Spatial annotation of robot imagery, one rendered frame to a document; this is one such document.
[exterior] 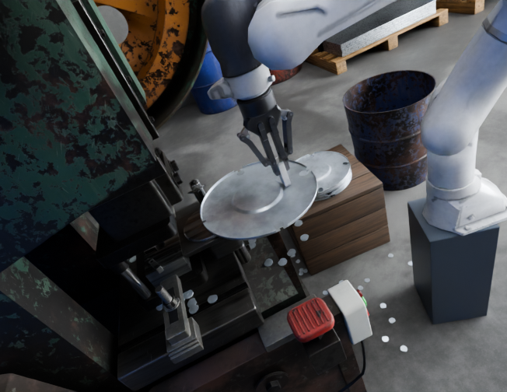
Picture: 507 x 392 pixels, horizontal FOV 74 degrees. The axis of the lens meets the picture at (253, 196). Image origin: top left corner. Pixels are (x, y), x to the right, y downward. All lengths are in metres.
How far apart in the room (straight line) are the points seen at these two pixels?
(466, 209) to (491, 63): 0.40
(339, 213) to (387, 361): 0.55
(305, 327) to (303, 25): 0.46
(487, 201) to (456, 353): 0.55
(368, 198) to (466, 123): 0.68
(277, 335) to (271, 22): 0.56
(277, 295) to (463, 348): 0.80
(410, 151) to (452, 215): 0.77
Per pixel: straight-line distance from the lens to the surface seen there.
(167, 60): 0.99
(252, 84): 0.65
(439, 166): 0.97
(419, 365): 1.37
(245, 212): 0.77
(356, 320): 0.78
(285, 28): 0.53
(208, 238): 0.76
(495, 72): 0.84
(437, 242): 1.08
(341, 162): 1.50
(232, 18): 0.62
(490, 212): 1.12
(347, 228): 1.48
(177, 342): 0.70
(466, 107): 0.84
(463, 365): 1.39
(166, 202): 0.68
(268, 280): 0.80
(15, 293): 0.67
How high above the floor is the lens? 1.26
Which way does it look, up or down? 36 degrees down
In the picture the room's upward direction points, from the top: 24 degrees counter-clockwise
